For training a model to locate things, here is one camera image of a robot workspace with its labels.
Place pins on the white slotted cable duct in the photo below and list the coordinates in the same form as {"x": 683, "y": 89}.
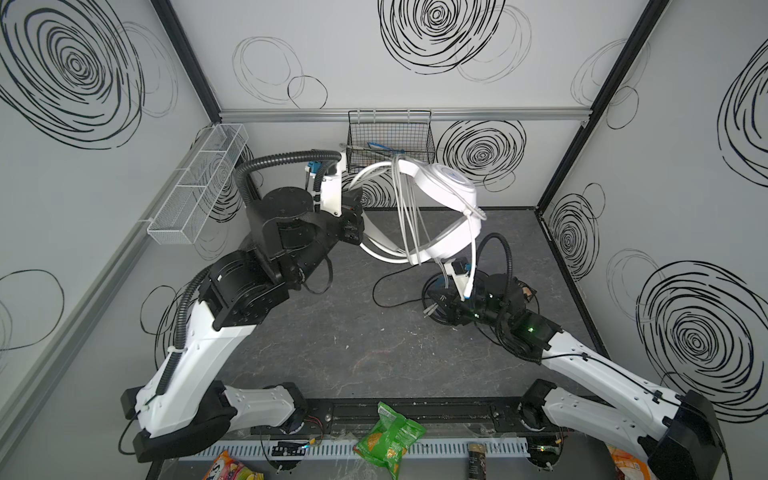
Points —
{"x": 344, "y": 449}

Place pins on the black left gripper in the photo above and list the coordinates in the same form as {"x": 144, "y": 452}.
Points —
{"x": 351, "y": 225}

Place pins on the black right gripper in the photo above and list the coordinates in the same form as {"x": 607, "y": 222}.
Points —
{"x": 452, "y": 309}

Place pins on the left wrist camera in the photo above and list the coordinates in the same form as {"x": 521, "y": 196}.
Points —
{"x": 325, "y": 185}

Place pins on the orange snack bag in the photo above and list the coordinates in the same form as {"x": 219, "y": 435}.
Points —
{"x": 627, "y": 467}

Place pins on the black blue headphones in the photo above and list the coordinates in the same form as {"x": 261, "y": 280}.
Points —
{"x": 420, "y": 294}

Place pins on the black wire basket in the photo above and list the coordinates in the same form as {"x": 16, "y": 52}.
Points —
{"x": 374, "y": 135}

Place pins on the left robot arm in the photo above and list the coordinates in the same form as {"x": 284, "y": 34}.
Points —
{"x": 296, "y": 213}

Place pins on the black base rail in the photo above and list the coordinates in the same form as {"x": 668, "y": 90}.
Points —
{"x": 498, "y": 414}

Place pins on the colourful snack packet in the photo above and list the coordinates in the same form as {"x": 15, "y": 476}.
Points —
{"x": 225, "y": 467}

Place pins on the aluminium wall rail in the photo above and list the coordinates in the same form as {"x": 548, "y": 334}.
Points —
{"x": 333, "y": 115}

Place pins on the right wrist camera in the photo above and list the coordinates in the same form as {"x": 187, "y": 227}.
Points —
{"x": 463, "y": 276}

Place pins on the white headphones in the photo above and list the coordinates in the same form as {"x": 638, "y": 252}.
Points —
{"x": 437, "y": 210}

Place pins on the dark can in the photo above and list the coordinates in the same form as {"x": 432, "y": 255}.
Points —
{"x": 476, "y": 462}

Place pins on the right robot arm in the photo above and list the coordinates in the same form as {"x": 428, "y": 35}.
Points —
{"x": 676, "y": 435}

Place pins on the clear wall shelf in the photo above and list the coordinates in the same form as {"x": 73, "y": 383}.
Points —
{"x": 212, "y": 158}

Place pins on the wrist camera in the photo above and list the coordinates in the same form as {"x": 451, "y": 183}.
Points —
{"x": 463, "y": 276}
{"x": 325, "y": 185}

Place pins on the green snack bag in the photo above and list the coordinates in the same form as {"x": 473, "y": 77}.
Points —
{"x": 389, "y": 440}

